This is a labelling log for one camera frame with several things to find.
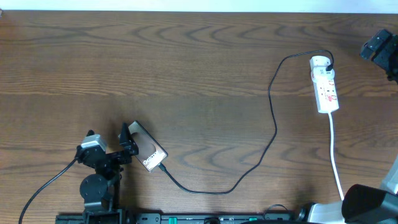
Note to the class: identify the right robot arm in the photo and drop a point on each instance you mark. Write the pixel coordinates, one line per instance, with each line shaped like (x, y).
(361, 203)

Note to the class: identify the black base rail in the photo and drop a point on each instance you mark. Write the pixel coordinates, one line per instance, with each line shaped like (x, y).
(156, 218)

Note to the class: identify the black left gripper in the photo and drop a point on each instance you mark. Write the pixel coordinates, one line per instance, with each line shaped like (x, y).
(111, 156)

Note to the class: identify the white USB charger plug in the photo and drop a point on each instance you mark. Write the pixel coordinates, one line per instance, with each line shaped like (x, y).
(319, 61)

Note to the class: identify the gold Samsung Galaxy smartphone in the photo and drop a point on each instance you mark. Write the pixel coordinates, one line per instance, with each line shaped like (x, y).
(151, 153)

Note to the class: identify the white power strip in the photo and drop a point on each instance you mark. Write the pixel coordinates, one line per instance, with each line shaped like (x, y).
(325, 89)

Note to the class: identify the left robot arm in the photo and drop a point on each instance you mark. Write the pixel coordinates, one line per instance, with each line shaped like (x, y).
(100, 191)

